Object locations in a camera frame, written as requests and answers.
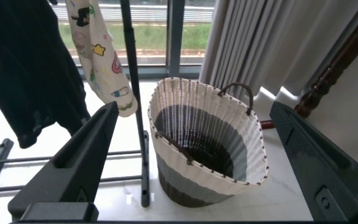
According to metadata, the dark brown wooden coat stand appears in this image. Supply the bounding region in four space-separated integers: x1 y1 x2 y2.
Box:
259 1 358 131

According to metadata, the black garment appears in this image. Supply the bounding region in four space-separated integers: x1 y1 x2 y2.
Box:
0 0 91 149

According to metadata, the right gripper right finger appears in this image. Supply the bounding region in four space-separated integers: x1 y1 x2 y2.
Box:
268 101 358 222

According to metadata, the beige curtain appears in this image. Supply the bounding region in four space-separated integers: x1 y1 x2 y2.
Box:
199 0 358 103

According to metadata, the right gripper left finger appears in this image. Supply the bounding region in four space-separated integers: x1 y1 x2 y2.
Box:
7 101 120 222

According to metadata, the black clothes rack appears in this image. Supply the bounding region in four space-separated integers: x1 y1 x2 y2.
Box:
0 0 151 212

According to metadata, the cream printed garment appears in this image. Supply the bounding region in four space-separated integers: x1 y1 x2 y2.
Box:
64 0 139 118

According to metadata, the white laundry basket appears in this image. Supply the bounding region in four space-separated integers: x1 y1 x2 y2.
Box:
147 77 270 208

